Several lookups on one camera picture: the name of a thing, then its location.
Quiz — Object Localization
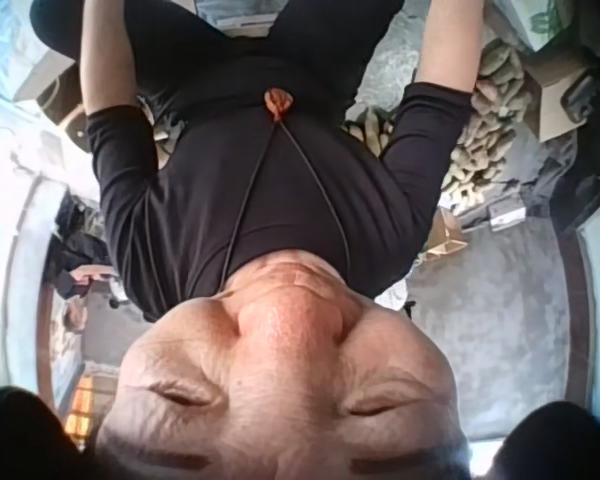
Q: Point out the white paper sheet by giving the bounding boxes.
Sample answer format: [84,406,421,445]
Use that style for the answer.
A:
[373,278,412,315]

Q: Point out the small heap of tan tubers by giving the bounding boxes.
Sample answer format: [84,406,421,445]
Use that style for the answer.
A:
[343,112,397,157]

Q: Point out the small open cardboard box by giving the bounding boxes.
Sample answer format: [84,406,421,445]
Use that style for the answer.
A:
[422,208,469,263]

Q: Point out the small white box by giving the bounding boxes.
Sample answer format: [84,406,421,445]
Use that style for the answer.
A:
[487,202,527,229]

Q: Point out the large heap of tan tubers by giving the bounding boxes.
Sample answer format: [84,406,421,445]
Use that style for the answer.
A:
[438,38,533,205]

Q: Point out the person's legs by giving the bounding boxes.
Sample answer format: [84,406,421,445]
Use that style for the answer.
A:
[29,0,406,117]

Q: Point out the brown cardboard box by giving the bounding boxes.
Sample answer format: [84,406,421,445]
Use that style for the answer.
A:
[527,63,600,144]

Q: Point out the grey box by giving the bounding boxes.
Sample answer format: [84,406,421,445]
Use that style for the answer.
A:
[15,48,77,103]

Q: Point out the black device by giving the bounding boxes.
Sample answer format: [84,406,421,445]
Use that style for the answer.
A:
[562,73,600,123]

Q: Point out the green and white carton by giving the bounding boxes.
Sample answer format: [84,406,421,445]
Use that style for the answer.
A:
[523,0,583,53]

